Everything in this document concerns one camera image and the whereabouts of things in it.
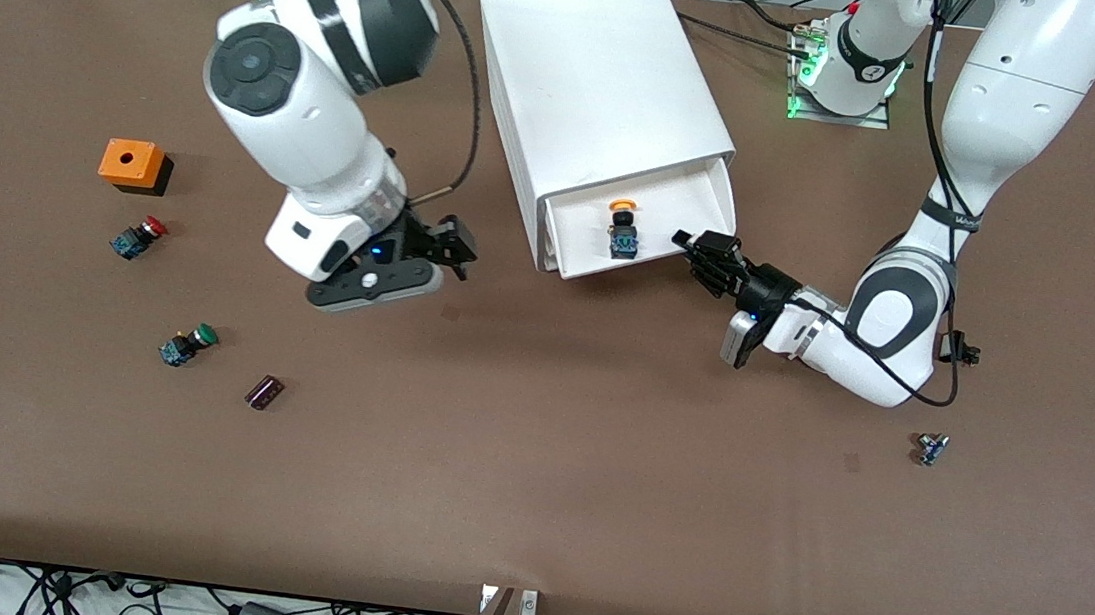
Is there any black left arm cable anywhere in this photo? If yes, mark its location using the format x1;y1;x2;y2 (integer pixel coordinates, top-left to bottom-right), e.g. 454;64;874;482
781;0;1000;408

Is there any green cap push button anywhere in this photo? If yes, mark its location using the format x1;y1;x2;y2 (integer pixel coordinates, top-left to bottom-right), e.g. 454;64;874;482
157;320;221;372

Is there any white drawer cabinet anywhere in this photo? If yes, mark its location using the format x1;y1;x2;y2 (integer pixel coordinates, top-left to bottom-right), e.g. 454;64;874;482
454;0;751;293

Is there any black square push switch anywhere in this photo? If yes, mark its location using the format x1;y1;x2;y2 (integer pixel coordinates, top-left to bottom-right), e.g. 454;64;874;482
942;331;984;368

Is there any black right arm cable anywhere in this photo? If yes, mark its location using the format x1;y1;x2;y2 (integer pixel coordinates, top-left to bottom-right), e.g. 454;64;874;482
312;0;494;213

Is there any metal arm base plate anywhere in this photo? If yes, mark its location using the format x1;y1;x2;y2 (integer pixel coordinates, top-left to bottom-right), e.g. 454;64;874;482
784;18;900;130

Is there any white plastic drawer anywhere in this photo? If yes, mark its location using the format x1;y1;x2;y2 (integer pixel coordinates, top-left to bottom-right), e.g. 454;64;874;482
535;142;749;298

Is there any red cap push button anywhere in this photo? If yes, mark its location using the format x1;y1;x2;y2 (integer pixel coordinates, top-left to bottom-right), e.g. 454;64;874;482
107;212;170;265

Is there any small metal fitting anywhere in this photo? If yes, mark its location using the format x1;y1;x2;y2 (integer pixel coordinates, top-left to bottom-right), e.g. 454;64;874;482
912;430;951;469

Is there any black base cable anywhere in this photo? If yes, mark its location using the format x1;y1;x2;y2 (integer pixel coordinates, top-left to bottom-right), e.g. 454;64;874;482
675;11;805;60

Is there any orange cap push button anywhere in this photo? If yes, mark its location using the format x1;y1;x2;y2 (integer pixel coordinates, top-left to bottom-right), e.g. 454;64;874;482
605;196;646;262

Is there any orange button enclosure box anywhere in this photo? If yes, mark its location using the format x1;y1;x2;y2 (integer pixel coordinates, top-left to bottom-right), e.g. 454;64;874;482
96;137;176;199

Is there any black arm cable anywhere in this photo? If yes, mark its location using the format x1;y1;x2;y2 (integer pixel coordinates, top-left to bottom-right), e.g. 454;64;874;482
312;0;494;213
781;0;1000;408

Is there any dark purple small component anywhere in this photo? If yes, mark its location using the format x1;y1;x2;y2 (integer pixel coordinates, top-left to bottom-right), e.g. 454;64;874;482
243;373;287;414

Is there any white post bracket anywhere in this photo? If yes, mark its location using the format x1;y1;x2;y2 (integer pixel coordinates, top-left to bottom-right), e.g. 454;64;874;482
478;584;541;615

